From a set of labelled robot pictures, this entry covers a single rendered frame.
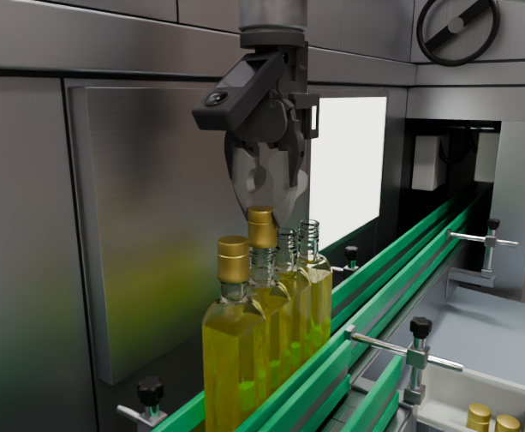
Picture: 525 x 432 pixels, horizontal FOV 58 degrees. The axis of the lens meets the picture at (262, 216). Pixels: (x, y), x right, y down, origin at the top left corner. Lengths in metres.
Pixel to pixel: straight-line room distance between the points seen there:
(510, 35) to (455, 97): 0.20
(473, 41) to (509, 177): 0.39
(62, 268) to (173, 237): 0.14
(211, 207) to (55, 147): 0.23
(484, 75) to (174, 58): 1.03
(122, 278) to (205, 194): 0.17
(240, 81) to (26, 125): 0.21
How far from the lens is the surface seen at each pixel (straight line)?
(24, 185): 0.52
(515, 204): 1.49
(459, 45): 1.49
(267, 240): 0.54
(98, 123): 0.52
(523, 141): 1.47
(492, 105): 1.47
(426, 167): 1.64
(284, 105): 0.51
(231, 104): 0.45
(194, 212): 0.64
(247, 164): 0.54
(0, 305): 0.53
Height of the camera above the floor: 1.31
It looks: 15 degrees down
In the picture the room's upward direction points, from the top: straight up
